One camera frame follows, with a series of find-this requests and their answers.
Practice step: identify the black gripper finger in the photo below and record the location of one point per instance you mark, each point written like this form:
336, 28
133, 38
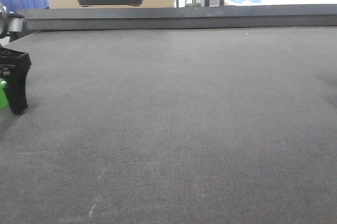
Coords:
14, 69

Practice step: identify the green block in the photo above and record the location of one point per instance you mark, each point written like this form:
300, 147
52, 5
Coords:
3, 98

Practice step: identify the black conveyor frame rail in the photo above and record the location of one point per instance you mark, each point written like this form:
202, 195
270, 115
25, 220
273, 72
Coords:
179, 18

